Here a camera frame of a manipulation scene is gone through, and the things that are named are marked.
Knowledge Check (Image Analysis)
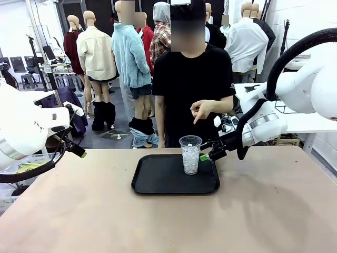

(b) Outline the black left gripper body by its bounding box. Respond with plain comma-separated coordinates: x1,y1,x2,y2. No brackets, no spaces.
62,139,80,153

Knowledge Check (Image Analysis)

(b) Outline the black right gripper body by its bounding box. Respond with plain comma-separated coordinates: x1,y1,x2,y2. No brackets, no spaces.
220,134,239,157

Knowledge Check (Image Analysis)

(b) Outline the person's left forearm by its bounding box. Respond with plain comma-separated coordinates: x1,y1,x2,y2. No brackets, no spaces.
212,95,235,113

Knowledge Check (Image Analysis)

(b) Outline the person's right forearm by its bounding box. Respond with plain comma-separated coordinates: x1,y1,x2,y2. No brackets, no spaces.
154,110,166,148

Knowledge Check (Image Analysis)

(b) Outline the clear plastic cup with ice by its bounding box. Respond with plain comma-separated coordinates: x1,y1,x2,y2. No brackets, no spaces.
179,135,203,176

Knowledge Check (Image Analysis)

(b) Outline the person's left hand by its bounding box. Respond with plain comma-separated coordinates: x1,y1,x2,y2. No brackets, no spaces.
190,100,215,125

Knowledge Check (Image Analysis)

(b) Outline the purple cloth covered chair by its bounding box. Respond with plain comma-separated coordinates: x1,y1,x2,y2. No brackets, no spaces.
56,86,89,138

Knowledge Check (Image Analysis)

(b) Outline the bin with yellow green packets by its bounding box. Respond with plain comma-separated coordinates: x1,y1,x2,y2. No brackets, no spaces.
14,153,56,175

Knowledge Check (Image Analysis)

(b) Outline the black plastic serving tray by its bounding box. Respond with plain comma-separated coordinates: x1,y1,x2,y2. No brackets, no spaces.
131,153,221,196

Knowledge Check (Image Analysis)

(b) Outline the person in black t-shirt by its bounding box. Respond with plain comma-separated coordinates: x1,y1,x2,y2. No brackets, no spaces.
152,0,235,148

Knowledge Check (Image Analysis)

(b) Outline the grey metal stool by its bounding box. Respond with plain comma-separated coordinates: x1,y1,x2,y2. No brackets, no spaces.
21,73,38,90

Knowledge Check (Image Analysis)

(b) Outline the black tripod stand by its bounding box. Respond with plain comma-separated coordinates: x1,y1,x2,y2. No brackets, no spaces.
25,33,59,93

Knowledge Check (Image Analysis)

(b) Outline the mannequin in cream jacket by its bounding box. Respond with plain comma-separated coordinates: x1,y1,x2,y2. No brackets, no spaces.
76,10,118,132

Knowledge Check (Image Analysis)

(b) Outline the mannequin in maroon top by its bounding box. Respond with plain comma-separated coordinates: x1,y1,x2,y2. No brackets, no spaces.
63,15,85,76

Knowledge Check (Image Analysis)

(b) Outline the mannequin in white shirt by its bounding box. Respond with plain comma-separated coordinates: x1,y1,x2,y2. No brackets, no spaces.
224,2,270,84

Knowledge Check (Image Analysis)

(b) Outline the mannequin in light blue fleece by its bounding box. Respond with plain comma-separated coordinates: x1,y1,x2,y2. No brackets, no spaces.
111,0,160,149

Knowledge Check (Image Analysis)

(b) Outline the mannequin in black jacket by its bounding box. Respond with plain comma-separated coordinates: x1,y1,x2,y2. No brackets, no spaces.
204,3,227,50

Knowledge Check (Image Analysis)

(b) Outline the black light stand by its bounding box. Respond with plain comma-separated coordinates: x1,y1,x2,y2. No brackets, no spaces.
280,18,291,57

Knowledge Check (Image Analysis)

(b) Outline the mannequin in dark coat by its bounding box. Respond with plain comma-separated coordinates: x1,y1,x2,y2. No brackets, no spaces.
251,3,276,53

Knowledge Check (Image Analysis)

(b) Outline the mannequin in plaid hooded shirt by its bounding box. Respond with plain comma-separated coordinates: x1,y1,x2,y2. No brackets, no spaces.
149,2,172,66

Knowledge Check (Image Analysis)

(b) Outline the mannequin in red jacket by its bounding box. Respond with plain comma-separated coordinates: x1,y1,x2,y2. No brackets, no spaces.
136,12,155,77

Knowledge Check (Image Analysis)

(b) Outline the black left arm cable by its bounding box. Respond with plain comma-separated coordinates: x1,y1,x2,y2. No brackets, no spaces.
0,126,73,183

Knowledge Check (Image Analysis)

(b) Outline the black wire basket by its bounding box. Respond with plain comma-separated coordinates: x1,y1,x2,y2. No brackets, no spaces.
274,99,296,114

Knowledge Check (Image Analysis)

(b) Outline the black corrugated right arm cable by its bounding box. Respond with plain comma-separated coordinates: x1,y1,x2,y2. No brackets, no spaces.
235,27,337,161

